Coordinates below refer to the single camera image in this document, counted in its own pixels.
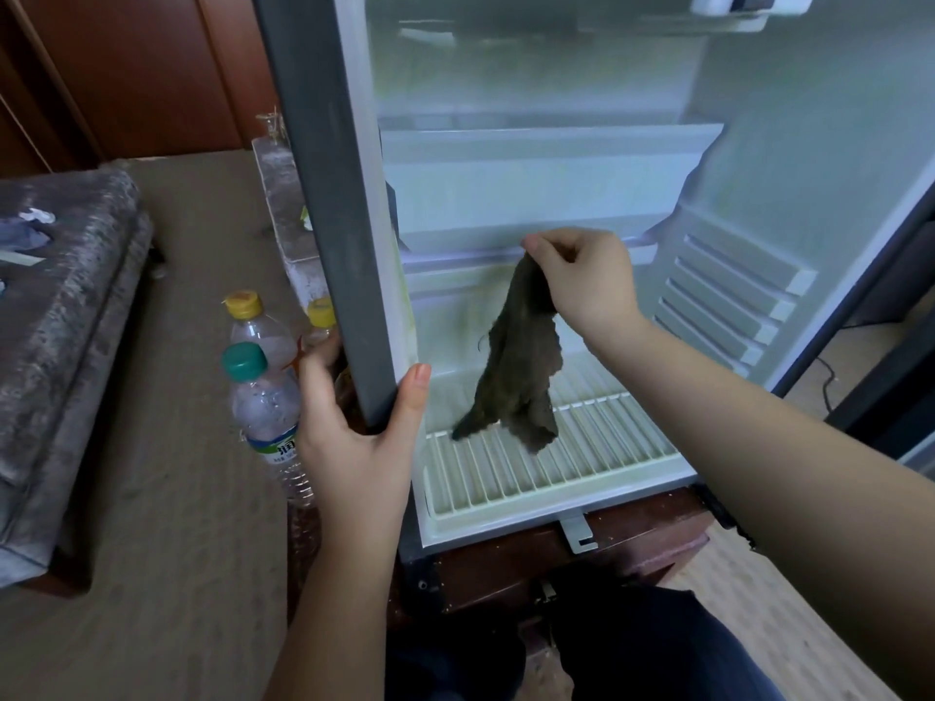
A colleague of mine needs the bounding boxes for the person's left hand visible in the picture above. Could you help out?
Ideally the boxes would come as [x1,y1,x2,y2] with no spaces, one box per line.
[295,335,434,571]

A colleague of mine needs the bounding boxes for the person's right hand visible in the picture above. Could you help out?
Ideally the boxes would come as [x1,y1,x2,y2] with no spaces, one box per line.
[521,227,648,351]

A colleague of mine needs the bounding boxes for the green cap water bottle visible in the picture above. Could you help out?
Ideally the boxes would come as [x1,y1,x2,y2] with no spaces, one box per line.
[222,341,318,508]

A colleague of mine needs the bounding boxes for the dark grey cloth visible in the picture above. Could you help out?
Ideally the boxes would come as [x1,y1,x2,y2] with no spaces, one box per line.
[450,252,566,457]

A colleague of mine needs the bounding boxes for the yellow label drink bottle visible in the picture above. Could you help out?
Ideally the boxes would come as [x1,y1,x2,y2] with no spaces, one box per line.
[302,296,345,359]

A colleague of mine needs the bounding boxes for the white wire shelf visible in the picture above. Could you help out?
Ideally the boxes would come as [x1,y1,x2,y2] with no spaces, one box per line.
[421,390,681,517]

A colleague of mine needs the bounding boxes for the orange soda bottle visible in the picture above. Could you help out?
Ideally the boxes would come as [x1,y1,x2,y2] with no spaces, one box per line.
[222,290,301,377]

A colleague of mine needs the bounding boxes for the grey mini fridge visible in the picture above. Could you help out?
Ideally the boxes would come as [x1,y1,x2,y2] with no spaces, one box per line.
[251,0,935,564]

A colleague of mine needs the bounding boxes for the fridge door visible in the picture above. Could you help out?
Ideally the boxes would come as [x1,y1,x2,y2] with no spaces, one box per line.
[774,182,935,483]

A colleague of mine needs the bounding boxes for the person's right forearm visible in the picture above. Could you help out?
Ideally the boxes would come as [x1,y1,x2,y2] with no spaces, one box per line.
[591,320,935,701]

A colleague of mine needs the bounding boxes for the person's dark trousers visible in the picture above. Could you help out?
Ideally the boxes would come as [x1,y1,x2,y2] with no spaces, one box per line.
[383,583,791,701]

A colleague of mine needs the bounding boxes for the dark red wooden stand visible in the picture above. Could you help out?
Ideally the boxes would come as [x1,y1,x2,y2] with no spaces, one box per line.
[284,364,718,637]

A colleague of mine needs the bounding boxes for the grey upholstered bench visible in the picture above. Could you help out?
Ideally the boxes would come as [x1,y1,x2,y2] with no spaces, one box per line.
[251,135,330,308]

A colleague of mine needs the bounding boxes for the grey velvet sofa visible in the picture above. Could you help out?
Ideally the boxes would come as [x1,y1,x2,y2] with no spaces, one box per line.
[0,165,158,596]

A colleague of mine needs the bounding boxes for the grey garment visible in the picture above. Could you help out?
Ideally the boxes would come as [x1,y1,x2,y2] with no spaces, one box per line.
[0,206,57,254]

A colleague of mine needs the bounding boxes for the black power cable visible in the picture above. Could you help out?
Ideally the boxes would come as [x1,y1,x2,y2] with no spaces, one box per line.
[815,320,893,421]

